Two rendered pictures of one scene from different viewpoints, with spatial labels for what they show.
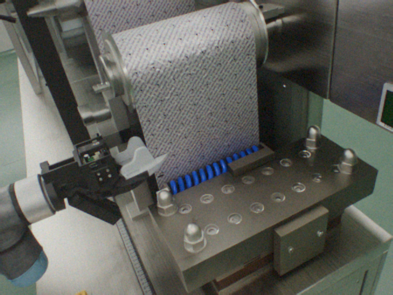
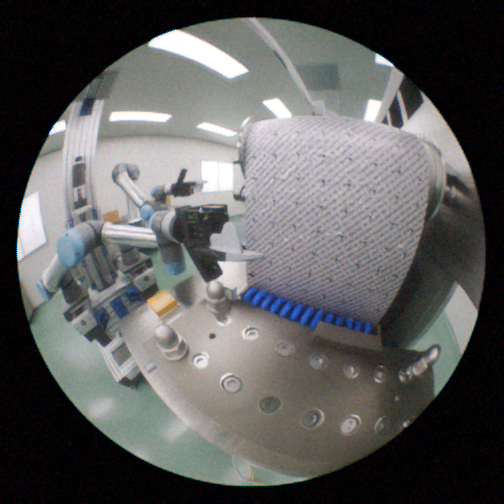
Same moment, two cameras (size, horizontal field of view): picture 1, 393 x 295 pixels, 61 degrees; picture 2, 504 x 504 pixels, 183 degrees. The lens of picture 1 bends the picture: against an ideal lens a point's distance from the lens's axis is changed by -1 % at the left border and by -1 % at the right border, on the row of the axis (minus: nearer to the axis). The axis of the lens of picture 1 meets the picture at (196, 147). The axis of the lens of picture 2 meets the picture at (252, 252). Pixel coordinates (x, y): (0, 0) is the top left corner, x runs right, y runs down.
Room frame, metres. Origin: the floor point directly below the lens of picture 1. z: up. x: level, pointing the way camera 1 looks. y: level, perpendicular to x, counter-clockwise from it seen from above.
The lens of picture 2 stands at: (0.38, -0.08, 1.19)
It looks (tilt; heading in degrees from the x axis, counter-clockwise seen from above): 26 degrees down; 52
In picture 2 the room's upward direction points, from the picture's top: straight up
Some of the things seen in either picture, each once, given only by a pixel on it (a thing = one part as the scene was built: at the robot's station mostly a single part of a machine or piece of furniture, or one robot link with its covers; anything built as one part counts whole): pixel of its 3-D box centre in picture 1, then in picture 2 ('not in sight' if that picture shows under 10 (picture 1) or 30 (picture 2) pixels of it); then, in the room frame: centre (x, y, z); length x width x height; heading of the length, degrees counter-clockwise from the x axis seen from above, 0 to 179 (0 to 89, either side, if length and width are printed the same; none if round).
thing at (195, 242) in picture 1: (193, 234); (167, 339); (0.35, 0.03, 1.05); 0.04 x 0.04 x 0.04
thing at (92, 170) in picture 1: (83, 175); (197, 227); (0.46, 0.20, 1.12); 0.12 x 0.08 x 0.09; 110
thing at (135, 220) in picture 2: not in sight; (131, 201); (0.22, 1.04, 1.19); 0.15 x 0.12 x 0.55; 53
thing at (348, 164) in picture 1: (349, 158); not in sight; (0.46, -0.27, 1.05); 0.04 x 0.04 x 0.04
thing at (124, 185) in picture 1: (123, 180); (210, 249); (0.46, 0.14, 1.09); 0.09 x 0.05 x 0.02; 109
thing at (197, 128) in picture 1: (206, 130); (324, 259); (0.54, -0.02, 1.11); 0.23 x 0.01 x 0.18; 110
